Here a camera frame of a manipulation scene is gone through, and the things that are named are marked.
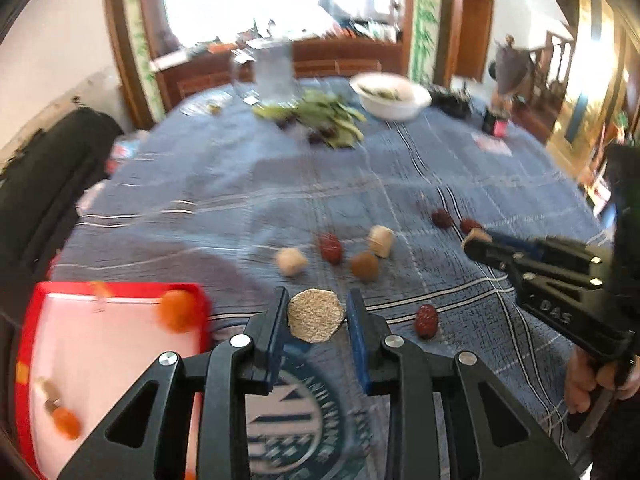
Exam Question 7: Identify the small orange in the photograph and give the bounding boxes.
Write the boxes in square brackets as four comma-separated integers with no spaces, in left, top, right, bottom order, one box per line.
[51,406,83,440]
[159,289,198,333]

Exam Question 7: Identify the dark bottle with red label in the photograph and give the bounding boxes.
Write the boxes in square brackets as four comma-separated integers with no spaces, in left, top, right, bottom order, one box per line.
[482,109,510,139]

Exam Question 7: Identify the white bowl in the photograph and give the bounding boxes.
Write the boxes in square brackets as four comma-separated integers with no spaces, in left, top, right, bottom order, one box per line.
[349,72,433,122]

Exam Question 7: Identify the wooden staircase railing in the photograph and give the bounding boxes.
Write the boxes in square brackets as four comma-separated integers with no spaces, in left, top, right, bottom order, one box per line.
[530,30,576,111]

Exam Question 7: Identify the blue plaid tablecloth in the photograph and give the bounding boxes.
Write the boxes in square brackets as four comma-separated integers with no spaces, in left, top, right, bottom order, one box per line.
[50,75,616,480]

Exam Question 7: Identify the round grainy cracker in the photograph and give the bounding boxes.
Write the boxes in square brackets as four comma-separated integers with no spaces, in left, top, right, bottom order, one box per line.
[286,288,347,345]

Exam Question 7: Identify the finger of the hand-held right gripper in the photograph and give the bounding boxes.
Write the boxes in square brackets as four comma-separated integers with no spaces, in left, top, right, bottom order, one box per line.
[482,230,613,286]
[464,239,551,282]

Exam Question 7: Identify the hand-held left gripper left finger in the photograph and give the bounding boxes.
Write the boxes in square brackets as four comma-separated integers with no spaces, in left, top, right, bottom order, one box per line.
[57,287,291,480]

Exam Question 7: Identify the red shallow box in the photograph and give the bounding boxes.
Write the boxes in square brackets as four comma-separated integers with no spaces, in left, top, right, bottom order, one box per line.
[12,280,211,480]

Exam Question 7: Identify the golden door frame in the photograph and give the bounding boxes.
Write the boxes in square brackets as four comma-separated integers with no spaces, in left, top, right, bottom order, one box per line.
[547,0,631,171]

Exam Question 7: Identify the green vegetable pods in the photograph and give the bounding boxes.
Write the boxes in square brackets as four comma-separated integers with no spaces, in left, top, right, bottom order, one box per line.
[251,89,368,150]

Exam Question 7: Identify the small flat card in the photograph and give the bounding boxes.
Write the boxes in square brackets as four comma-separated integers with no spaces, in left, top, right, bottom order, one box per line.
[472,132,514,157]

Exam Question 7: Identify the wooden partition cabinet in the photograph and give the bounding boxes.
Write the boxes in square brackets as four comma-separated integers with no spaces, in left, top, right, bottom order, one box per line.
[102,0,463,126]

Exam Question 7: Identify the stair newel post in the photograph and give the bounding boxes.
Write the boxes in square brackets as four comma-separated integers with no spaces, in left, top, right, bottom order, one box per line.
[492,35,533,111]

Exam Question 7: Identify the person's right hand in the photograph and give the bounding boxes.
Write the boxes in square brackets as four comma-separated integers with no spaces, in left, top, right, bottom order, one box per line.
[564,347,618,415]

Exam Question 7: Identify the black sofa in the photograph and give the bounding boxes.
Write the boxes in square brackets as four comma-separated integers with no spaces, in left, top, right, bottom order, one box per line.
[0,107,126,321]

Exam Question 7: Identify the glass mug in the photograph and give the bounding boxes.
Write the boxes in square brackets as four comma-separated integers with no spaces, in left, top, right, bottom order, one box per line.
[231,42,297,103]

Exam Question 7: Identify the wooden door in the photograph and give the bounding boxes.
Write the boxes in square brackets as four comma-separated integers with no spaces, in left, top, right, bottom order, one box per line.
[457,0,496,83]

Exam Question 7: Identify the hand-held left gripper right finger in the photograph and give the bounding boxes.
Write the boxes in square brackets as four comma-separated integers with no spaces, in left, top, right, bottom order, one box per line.
[345,287,586,480]

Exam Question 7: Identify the black charger with cable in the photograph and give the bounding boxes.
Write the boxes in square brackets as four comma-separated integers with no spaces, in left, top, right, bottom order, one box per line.
[430,87,473,120]

